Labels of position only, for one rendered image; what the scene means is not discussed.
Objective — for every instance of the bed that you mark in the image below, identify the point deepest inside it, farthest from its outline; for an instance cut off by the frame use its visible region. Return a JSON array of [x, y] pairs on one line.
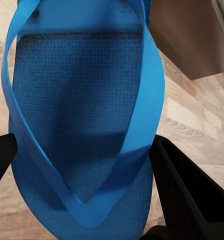
[[190, 33]]

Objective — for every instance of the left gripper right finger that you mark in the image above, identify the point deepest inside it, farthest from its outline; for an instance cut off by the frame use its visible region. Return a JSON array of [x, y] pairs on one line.
[[191, 201]]

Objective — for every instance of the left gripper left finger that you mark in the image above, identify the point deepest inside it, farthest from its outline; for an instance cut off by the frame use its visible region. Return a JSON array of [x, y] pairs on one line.
[[8, 150]]

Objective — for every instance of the sandal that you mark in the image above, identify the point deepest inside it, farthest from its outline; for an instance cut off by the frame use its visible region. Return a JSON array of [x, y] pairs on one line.
[[85, 104]]

